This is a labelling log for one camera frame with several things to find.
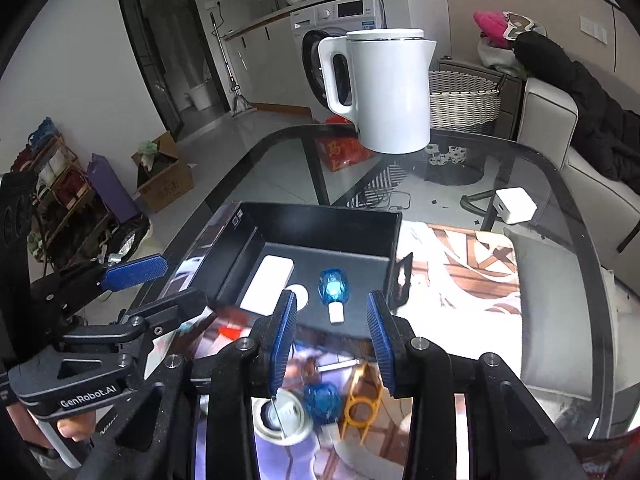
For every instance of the white wall switch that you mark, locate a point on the white wall switch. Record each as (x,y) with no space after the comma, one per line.
(594,29)

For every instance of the blue bottle with white cap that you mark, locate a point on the blue bottle with white cap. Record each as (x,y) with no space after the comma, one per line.
(332,285)

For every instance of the small white round cap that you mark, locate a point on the small white round cap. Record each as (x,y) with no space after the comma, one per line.
(301,294)

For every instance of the white electric kettle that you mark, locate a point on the white electric kettle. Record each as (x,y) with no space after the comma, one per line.
(390,90)

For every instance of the purple rolled mat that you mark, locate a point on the purple rolled mat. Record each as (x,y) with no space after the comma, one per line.
(112,190)

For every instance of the white charger adapter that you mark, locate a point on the white charger adapter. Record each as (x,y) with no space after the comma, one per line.
(515,205)

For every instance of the wooden shoe rack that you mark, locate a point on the wooden shoe rack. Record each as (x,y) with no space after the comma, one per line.
(60,185)

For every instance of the pink cloth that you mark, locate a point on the pink cloth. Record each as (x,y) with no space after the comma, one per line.
(490,25)

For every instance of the person's left hand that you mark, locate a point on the person's left hand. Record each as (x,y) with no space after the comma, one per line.
(76,429)

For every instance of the dark patterned cushion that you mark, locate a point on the dark patterned cushion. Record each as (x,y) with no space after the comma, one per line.
(450,170)

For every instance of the red snack bag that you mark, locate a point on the red snack bag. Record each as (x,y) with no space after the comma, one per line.
(607,460)

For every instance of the white wicker basket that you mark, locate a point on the white wicker basket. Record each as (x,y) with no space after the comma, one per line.
(462,105)

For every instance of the white rectangular case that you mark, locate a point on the white rectangular case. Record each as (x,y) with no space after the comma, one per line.
(265,280)

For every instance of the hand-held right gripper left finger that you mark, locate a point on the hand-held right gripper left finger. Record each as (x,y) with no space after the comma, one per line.
(282,340)

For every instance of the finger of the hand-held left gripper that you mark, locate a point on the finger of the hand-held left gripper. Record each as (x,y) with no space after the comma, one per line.
(165,312)
(135,270)

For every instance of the printed desk mat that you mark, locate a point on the printed desk mat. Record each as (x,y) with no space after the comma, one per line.
(450,280)

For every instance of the black door frame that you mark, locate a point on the black door frame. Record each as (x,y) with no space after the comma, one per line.
(122,35)

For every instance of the yellow plastic clip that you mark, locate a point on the yellow plastic clip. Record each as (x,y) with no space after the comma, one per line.
(357,405)

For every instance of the black box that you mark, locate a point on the black box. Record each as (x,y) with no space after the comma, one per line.
(325,230)

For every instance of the white bucket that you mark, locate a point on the white bucket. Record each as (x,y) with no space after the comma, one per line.
(201,96)

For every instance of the patterned plush cushion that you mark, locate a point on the patterned plush cushion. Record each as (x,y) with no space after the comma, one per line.
(522,24)

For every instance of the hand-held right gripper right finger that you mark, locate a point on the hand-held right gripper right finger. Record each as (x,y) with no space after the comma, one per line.
(380,345)

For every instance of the white washing machine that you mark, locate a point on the white washing machine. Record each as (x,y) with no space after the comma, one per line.
(345,12)

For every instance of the flat mop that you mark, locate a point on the flat mop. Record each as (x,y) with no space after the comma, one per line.
(240,105)

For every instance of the light grey sofa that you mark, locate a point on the light grey sofa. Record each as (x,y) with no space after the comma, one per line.
(545,110)

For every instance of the white wall socket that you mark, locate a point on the white wall socket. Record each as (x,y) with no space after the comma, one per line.
(215,4)

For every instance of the white kitchen counter cabinet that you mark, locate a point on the white kitchen counter cabinet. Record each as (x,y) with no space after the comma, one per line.
(270,60)

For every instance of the cardboard box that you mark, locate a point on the cardboard box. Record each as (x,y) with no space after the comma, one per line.
(167,185)

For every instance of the black puffer jacket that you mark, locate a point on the black puffer jacket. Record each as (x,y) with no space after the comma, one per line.
(590,100)

